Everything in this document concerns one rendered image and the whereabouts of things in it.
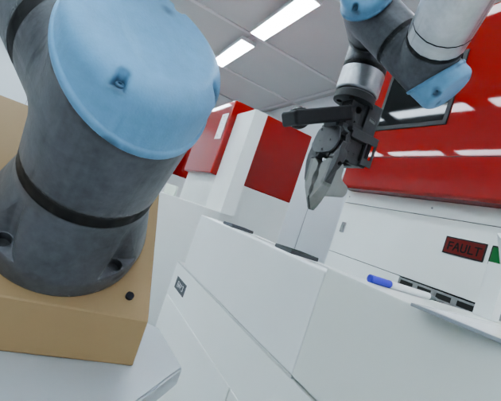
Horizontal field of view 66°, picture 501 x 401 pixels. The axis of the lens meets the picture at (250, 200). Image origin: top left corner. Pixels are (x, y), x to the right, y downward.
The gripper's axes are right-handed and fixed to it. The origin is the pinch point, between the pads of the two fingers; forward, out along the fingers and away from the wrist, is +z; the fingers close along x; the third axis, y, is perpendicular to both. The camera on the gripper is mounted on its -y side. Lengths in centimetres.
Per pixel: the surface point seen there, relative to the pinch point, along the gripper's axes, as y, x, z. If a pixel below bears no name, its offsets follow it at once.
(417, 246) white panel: 58, 27, -2
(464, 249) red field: 58, 12, -4
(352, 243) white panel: 59, 54, 3
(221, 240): -4.0, 21.4, 12.6
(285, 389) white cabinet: -4.1, -14.8, 25.2
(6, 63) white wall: -202, 796, -119
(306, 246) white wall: 208, 294, 15
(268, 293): -4.1, -3.5, 16.1
